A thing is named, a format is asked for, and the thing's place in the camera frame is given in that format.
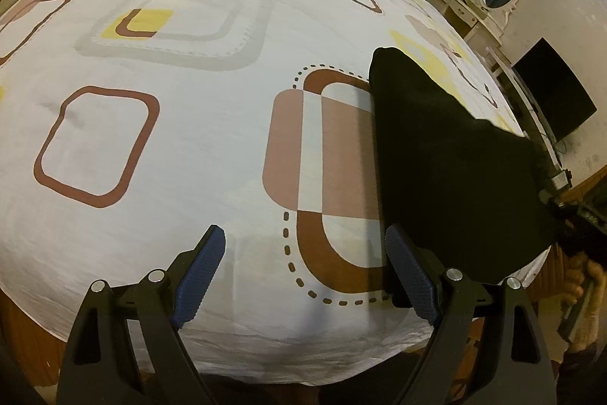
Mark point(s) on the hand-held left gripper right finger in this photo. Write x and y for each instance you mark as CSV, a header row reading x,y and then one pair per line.
x,y
412,277

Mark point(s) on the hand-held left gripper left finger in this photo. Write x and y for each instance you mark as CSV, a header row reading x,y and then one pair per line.
x,y
201,277

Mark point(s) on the black pants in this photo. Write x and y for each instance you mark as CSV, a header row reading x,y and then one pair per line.
x,y
450,177

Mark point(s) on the person's right hand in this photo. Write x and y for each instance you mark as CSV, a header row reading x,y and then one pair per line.
x,y
571,286

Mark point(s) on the white television stand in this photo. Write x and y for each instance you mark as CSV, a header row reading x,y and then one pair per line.
x,y
536,115

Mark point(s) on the patterned white bed sheet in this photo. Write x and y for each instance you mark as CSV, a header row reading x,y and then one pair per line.
x,y
189,149

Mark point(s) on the black television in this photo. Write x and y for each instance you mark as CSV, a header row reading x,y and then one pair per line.
x,y
552,92

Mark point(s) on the white dressing table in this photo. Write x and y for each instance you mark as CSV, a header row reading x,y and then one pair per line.
x,y
467,18

